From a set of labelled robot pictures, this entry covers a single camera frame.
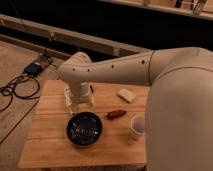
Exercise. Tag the black power adapter box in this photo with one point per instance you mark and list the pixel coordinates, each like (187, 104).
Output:
(33, 69)

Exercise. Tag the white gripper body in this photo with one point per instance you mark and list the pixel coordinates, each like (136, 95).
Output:
(76, 94)

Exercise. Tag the white sponge block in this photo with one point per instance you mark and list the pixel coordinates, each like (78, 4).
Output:
(127, 95)

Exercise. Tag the red-brown sausage toy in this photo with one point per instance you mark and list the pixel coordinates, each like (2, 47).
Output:
(115, 114)

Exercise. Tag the wooden slatted table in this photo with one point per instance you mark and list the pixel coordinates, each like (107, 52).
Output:
(47, 145)

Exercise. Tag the black frying pan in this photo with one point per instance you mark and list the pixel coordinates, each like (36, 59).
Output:
(84, 129)

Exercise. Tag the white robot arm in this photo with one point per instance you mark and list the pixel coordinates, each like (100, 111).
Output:
(179, 106)

